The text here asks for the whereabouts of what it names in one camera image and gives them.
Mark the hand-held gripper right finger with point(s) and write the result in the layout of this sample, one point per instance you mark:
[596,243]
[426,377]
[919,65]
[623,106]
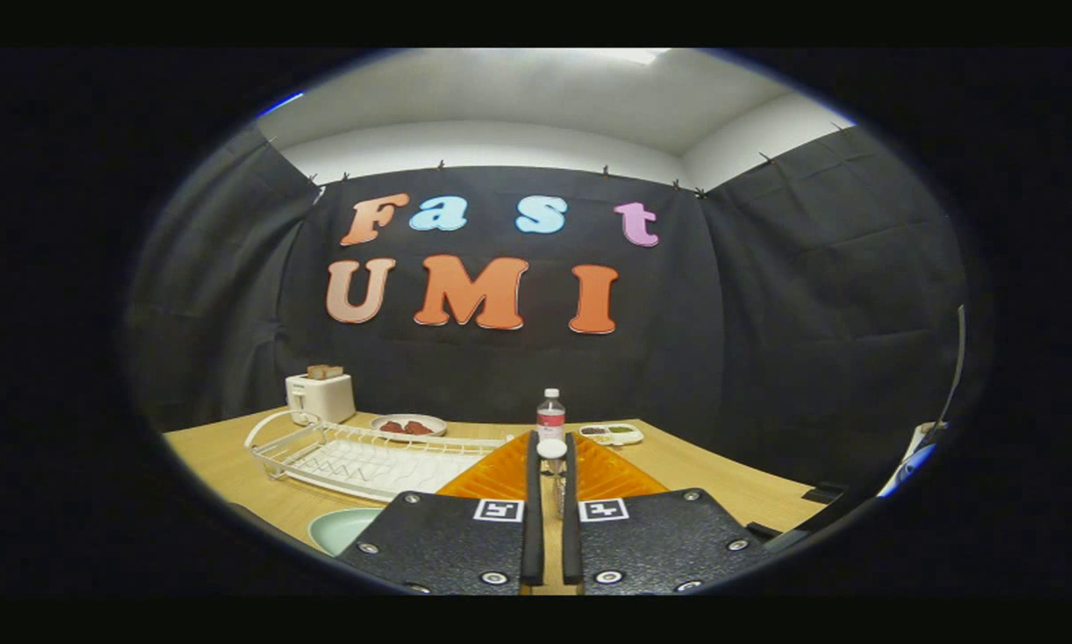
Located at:
[571,537]

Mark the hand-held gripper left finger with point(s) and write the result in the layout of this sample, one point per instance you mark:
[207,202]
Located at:
[533,537]

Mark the pale green plate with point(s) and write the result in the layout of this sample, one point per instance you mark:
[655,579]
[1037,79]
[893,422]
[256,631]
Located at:
[343,529]

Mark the small white plate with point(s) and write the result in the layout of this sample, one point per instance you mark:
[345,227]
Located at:
[442,427]

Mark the white divided tray with beans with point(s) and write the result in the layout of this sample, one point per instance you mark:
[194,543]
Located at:
[611,435]

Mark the clear bottle with red label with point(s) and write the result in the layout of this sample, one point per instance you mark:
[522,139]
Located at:
[551,416]

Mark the brown meat pieces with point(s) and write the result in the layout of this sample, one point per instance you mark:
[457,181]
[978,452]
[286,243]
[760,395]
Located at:
[406,427]

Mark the white toaster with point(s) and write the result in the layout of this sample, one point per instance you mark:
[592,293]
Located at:
[321,398]

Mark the black backdrop cloth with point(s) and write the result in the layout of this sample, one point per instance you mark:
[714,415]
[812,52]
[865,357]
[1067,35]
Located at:
[768,313]

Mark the white and blue object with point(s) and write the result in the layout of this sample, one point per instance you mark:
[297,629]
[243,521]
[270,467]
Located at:
[913,465]

